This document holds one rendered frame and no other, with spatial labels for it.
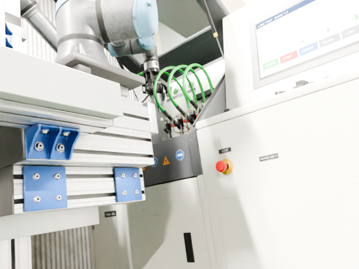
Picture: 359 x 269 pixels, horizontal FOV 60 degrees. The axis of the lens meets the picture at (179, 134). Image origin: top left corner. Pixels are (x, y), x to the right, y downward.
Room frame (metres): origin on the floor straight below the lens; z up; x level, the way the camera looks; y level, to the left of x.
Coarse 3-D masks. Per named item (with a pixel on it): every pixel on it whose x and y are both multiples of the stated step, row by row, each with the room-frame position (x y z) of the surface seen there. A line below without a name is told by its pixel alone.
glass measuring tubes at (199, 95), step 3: (207, 90) 1.63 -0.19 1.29; (198, 93) 1.67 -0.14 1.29; (207, 93) 1.63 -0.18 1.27; (210, 93) 1.62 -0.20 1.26; (198, 96) 1.67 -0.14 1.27; (201, 96) 1.65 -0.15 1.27; (207, 96) 1.64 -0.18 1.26; (198, 99) 1.69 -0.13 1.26; (201, 99) 1.66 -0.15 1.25; (207, 99) 1.64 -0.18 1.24; (198, 102) 1.68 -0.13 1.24; (201, 102) 1.67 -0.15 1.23; (198, 105) 1.68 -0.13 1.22; (201, 108) 1.70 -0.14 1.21
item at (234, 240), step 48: (288, 0) 1.15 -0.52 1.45; (240, 48) 1.27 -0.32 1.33; (240, 96) 1.24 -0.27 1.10; (336, 96) 0.79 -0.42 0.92; (240, 144) 0.98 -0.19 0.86; (288, 144) 0.89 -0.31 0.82; (336, 144) 0.81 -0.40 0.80; (240, 192) 1.00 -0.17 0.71; (288, 192) 0.91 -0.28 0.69; (336, 192) 0.83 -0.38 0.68; (240, 240) 1.02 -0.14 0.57; (288, 240) 0.92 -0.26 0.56; (336, 240) 0.85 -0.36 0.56
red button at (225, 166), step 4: (224, 160) 1.02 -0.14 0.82; (228, 160) 1.01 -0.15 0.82; (216, 164) 1.00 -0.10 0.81; (220, 164) 0.99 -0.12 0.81; (224, 164) 0.99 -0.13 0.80; (228, 164) 1.02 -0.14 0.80; (232, 164) 1.01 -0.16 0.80; (216, 168) 1.00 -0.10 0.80; (220, 168) 0.99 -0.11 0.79; (224, 168) 0.99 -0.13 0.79; (228, 168) 1.02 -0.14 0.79; (232, 168) 1.01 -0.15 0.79; (224, 172) 1.03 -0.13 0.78; (228, 172) 1.02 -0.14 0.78
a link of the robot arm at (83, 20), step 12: (60, 0) 0.69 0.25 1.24; (72, 0) 0.68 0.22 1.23; (84, 0) 0.69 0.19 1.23; (96, 0) 0.68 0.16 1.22; (60, 12) 0.69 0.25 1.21; (72, 12) 0.68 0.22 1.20; (84, 12) 0.68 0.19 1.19; (96, 12) 0.68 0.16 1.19; (60, 24) 0.69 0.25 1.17; (72, 24) 0.68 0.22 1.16; (84, 24) 0.69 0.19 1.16; (96, 24) 0.69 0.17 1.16; (60, 36) 0.69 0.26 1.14; (96, 36) 0.71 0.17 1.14
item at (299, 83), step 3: (342, 72) 0.84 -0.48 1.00; (333, 75) 0.90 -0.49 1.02; (300, 81) 0.94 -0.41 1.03; (303, 81) 0.94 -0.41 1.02; (306, 81) 0.94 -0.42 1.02; (312, 81) 0.92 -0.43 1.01; (297, 84) 0.95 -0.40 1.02; (300, 84) 0.95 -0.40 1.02; (303, 84) 0.94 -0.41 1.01; (306, 84) 0.92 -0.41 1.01; (294, 87) 0.95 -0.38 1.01; (297, 87) 0.94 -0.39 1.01; (276, 93) 0.97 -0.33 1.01; (279, 93) 0.97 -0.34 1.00
